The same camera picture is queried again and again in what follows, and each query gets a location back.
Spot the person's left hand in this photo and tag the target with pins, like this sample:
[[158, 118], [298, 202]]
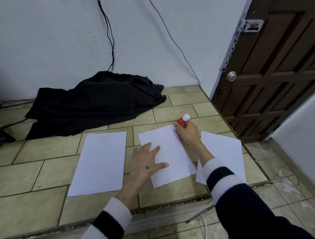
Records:
[[144, 164]]

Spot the white door latch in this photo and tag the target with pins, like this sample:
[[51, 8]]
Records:
[[252, 25]]

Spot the person's left forearm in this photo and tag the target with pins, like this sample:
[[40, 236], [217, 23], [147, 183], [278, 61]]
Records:
[[115, 209]]

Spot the person's left thumb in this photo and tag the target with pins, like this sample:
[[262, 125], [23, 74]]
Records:
[[161, 167]]

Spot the person's right fingers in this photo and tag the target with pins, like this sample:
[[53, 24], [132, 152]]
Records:
[[181, 128]]

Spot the brown wooden door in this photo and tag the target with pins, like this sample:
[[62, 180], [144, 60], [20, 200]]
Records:
[[270, 73]]

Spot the person's right hand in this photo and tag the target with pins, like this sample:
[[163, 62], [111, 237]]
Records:
[[188, 133]]

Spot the white paper sheet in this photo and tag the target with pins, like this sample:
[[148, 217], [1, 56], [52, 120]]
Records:
[[99, 163], [227, 154], [169, 157]]

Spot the black cloth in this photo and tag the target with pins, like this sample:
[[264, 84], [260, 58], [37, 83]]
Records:
[[96, 103]]

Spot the person's left middle finger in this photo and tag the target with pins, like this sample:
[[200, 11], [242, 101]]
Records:
[[146, 148]]

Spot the person's right forearm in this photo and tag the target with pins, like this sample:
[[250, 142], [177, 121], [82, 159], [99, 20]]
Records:
[[241, 199]]

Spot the silver door knob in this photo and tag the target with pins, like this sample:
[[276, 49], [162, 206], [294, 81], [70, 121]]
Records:
[[231, 76]]

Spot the red white glue stick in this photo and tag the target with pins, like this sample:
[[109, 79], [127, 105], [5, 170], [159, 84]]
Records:
[[183, 119]]

